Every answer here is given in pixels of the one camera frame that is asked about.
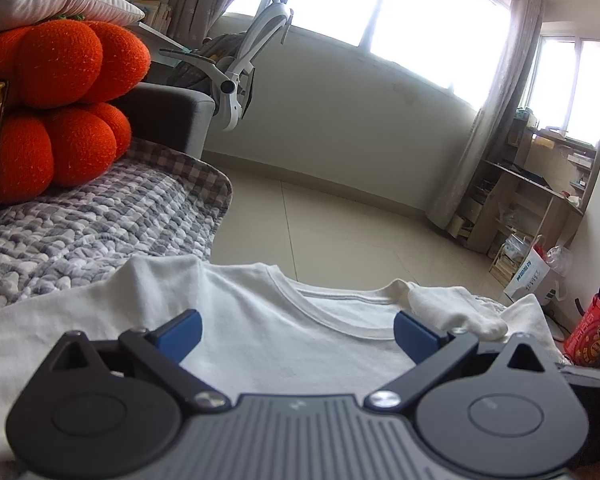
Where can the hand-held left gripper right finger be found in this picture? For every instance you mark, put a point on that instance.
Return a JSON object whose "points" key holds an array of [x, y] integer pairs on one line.
{"points": [[415, 332]]}

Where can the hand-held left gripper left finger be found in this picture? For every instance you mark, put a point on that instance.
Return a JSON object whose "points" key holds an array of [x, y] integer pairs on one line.
{"points": [[180, 330]]}

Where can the white t-shirt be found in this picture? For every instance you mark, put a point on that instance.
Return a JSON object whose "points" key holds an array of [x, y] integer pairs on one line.
{"points": [[280, 320]]}

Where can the red gift bag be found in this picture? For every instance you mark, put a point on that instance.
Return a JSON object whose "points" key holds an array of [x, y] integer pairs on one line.
{"points": [[592, 332]]}

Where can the white paper shopping bag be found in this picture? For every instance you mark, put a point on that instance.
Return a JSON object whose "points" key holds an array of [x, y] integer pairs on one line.
{"points": [[530, 275]]}

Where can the clear plastic bag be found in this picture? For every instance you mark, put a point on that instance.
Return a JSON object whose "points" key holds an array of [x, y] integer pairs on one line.
{"points": [[560, 260]]}

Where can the grey patterned quilt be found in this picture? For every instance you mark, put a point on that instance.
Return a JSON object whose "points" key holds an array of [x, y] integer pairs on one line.
{"points": [[105, 220]]}

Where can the wooden shelf unit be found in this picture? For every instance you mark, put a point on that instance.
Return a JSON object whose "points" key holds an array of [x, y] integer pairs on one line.
{"points": [[510, 200]]}

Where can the dark grey sofa armrest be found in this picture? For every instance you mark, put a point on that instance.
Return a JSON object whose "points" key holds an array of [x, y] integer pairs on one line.
{"points": [[170, 110]]}

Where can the grey backpack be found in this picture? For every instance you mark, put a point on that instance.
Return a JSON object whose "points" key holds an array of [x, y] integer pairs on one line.
{"points": [[205, 57]]}

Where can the orange pumpkin cushion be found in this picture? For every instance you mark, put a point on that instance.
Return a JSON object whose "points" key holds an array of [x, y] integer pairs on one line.
{"points": [[70, 60]]}

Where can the small window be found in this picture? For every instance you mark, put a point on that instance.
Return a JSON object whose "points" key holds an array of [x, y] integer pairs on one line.
{"points": [[580, 85]]}

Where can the white desk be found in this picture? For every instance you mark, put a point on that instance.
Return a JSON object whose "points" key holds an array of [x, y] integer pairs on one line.
{"points": [[155, 31]]}

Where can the white office chair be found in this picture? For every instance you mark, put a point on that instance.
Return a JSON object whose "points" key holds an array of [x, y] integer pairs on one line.
{"points": [[260, 35]]}

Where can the picture books on desk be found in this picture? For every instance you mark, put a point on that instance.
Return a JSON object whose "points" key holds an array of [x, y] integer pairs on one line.
{"points": [[155, 12]]}

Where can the large window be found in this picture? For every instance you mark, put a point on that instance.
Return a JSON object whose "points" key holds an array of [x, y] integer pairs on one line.
{"points": [[405, 10]]}

